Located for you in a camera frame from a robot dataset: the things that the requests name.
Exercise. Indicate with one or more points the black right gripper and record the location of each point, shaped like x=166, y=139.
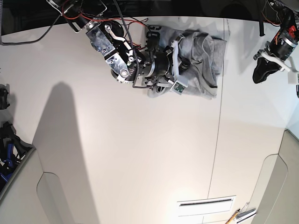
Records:
x=160, y=69

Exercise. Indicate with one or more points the blue black bag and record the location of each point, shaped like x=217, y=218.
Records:
x=12, y=151

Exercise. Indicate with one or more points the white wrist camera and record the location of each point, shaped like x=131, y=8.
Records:
x=179, y=86
x=293, y=77

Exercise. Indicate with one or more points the black object at left edge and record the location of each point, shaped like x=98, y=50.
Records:
x=4, y=92

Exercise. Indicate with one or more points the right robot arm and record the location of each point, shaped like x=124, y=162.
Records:
x=108, y=36

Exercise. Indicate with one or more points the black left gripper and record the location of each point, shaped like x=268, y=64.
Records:
x=281, y=46

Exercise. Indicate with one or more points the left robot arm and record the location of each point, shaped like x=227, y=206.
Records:
x=287, y=16

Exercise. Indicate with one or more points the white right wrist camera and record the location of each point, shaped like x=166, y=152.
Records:
x=179, y=86

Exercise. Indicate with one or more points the wooden pencil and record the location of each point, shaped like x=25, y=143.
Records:
x=233, y=216

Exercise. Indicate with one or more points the grey T-shirt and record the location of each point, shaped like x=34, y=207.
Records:
x=204, y=55

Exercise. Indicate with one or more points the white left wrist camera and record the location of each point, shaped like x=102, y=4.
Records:
x=293, y=77

